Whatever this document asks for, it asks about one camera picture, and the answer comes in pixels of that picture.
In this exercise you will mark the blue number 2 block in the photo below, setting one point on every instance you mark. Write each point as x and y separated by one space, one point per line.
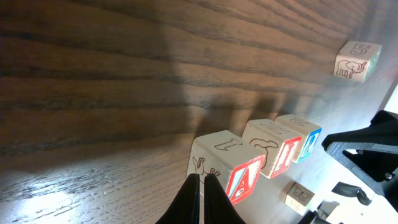
309 132

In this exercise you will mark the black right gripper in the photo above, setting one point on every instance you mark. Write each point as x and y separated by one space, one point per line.
371 155

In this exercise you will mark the red letter I block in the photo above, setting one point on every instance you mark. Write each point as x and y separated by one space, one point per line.
278 142

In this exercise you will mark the green r block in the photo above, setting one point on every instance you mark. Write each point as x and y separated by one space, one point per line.
296 198
356 60

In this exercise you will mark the green R block near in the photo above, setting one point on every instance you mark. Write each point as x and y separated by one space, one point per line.
356 60

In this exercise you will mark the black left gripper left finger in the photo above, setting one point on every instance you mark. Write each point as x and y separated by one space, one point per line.
185 207

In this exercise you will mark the red letter A block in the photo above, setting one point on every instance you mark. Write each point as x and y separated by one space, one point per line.
236 163

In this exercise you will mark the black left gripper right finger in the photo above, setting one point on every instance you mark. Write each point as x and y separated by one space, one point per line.
218 207

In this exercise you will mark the green R block far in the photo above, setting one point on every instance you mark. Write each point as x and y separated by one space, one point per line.
296 198

